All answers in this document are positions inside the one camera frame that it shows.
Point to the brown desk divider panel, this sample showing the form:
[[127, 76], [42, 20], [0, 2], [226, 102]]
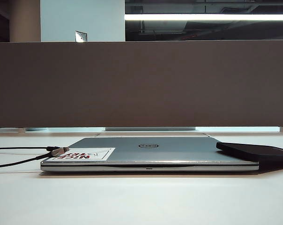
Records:
[[141, 84]]

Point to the silver Dell laptop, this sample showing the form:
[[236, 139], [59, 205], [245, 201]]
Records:
[[179, 151]]

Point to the white Nice Try sticker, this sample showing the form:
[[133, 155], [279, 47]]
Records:
[[101, 154]]

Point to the long ceiling light strip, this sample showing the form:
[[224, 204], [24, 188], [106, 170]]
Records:
[[202, 17]]

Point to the long grey divider bracket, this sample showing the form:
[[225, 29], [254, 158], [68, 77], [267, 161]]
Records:
[[151, 128]]

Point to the silver wall plate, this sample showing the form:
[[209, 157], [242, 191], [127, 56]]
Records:
[[81, 37]]

